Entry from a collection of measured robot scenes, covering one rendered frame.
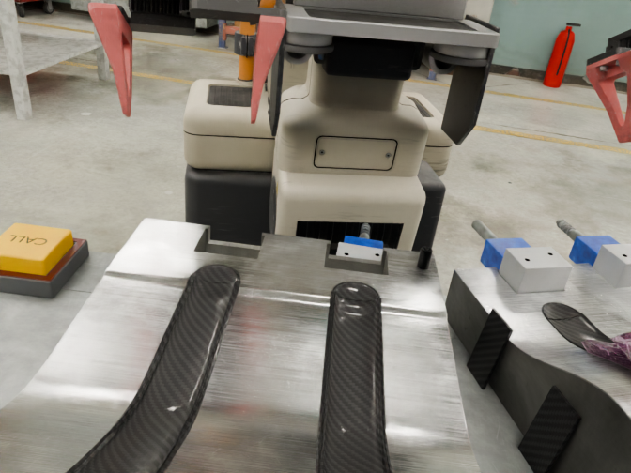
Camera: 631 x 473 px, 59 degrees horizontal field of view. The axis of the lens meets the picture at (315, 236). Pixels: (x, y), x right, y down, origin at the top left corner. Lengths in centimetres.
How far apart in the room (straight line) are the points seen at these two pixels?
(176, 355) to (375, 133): 52
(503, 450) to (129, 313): 30
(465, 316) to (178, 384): 29
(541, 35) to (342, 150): 509
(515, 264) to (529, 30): 532
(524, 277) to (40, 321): 44
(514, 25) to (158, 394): 558
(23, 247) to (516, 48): 548
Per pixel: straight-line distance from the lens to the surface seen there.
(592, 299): 58
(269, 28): 44
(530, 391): 47
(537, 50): 587
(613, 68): 58
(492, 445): 47
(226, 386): 35
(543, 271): 55
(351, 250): 55
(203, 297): 42
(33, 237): 61
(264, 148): 108
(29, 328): 55
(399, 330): 41
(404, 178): 86
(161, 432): 33
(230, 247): 50
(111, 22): 45
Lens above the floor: 113
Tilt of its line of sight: 30 degrees down
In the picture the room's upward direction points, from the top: 7 degrees clockwise
